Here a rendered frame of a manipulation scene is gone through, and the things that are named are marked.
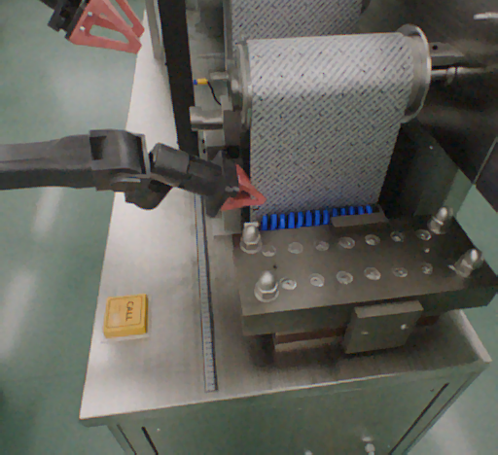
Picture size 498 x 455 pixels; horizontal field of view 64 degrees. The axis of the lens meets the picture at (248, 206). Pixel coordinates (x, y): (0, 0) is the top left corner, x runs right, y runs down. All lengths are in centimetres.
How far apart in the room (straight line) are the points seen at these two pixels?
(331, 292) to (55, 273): 167
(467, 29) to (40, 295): 188
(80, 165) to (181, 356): 35
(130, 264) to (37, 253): 145
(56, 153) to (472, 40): 60
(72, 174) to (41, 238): 176
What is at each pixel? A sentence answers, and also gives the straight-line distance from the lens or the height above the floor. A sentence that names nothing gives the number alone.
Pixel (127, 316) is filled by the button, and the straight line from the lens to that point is 74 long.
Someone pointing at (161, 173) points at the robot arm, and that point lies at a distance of 60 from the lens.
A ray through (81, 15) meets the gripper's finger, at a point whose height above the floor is 138.
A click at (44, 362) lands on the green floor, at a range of 188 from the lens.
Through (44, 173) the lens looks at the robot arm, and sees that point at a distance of 59.
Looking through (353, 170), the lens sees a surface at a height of 112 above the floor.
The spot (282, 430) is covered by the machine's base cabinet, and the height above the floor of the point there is 71.
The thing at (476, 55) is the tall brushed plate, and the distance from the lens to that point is 69.
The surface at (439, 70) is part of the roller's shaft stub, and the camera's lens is 72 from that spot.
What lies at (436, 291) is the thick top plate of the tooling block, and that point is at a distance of 67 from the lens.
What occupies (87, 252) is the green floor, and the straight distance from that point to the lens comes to 216.
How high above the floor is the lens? 153
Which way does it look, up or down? 43 degrees down
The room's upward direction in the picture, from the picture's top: straight up
